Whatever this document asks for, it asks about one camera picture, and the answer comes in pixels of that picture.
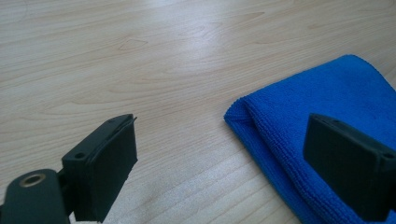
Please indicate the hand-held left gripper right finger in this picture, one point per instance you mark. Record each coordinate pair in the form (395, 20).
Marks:
(345, 168)

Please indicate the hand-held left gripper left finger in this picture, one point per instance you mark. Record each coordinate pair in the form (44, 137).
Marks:
(106, 168)

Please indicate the blue towel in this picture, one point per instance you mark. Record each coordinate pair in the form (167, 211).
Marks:
(311, 96)

